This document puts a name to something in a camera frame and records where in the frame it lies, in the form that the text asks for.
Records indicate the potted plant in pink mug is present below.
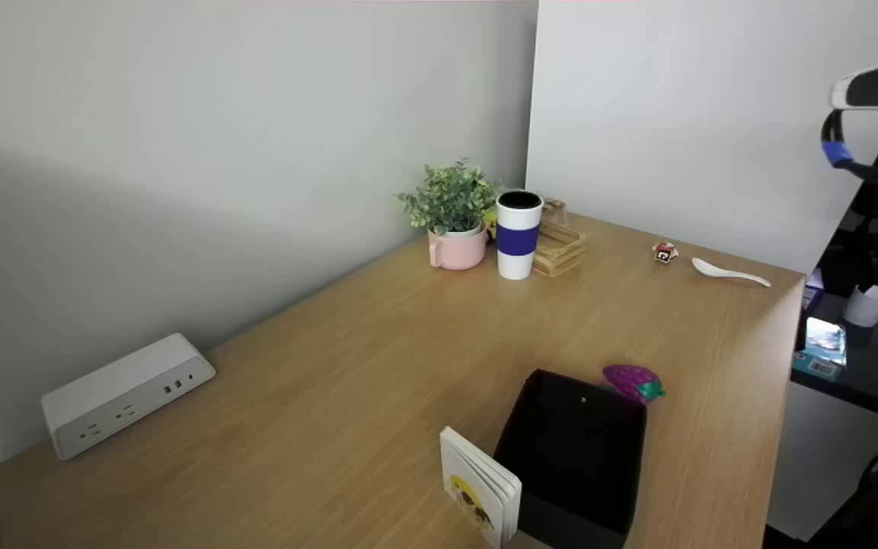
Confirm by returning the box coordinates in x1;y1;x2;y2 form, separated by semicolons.
399;161;498;270

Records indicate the small red white wrapper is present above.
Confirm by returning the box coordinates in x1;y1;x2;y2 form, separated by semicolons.
652;241;680;264

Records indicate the black side table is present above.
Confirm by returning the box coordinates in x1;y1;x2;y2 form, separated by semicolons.
791;288;878;430

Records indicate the white power strip box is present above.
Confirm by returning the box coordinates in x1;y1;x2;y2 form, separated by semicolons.
40;331;217;459

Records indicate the white spoon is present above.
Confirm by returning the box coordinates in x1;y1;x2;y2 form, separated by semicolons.
688;257;772;288

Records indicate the black box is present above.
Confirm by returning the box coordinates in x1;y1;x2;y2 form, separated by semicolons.
498;370;647;549

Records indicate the white cup with blue band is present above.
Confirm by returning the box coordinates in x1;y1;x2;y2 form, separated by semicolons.
498;188;544;281

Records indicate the wooden coaster stack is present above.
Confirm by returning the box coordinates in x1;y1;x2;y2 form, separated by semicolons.
533;199;584;278

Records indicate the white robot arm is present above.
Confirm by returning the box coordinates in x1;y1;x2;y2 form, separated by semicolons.
819;65;878;181

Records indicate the purple grape toy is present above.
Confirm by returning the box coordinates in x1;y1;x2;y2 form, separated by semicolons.
605;364;666;402

